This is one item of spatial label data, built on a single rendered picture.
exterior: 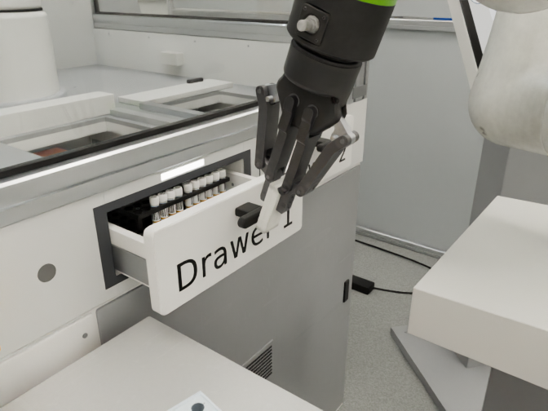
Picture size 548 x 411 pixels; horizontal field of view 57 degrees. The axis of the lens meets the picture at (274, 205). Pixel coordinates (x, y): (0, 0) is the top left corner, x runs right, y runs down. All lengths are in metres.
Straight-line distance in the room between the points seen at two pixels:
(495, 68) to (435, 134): 1.55
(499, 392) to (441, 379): 0.92
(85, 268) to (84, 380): 0.13
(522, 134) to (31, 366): 0.68
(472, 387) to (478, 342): 1.10
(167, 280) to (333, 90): 0.28
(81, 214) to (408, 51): 1.86
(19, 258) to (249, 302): 0.46
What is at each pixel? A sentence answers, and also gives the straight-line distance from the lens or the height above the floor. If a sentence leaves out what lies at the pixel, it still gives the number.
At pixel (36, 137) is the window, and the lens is 0.59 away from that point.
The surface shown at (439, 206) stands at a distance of 2.39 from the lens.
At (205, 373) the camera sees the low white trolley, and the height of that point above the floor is 0.76.
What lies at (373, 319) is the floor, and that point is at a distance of 2.00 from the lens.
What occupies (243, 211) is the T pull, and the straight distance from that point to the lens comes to 0.63.
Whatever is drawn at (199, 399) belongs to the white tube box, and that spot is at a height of 0.80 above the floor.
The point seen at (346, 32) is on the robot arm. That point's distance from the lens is 0.48.
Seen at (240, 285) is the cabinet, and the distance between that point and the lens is 0.89.
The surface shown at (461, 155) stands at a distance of 2.29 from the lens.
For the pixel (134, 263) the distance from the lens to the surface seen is 0.64.
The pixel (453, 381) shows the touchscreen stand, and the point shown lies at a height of 0.04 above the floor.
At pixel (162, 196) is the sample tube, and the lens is 0.69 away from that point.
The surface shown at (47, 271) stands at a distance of 0.62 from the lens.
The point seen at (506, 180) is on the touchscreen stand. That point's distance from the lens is 1.50.
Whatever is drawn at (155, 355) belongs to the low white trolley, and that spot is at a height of 0.76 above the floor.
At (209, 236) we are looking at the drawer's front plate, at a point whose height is 0.89.
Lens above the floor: 1.17
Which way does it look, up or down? 24 degrees down
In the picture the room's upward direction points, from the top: straight up
